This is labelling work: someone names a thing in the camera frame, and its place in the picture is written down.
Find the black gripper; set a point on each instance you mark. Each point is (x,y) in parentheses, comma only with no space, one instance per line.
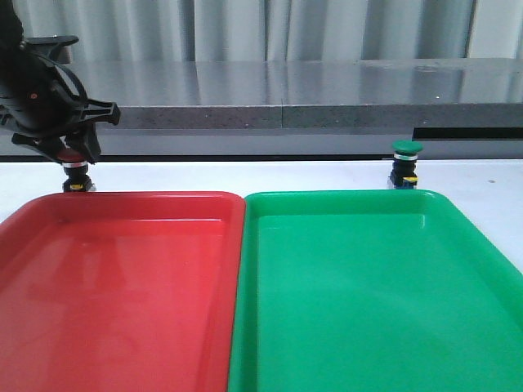
(41,97)

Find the red mushroom push button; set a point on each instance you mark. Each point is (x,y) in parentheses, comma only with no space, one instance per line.
(75,167)

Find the green mushroom push button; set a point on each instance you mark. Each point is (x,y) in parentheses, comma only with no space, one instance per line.
(405,157)

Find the grey pleated curtain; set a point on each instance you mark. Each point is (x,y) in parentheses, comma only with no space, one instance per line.
(242,30)

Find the red plastic tray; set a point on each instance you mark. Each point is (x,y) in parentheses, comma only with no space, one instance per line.
(120,291)

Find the green plastic tray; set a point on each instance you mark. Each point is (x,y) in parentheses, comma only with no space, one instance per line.
(372,290)

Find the grey stone counter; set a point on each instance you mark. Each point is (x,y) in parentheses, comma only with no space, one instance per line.
(464,108)

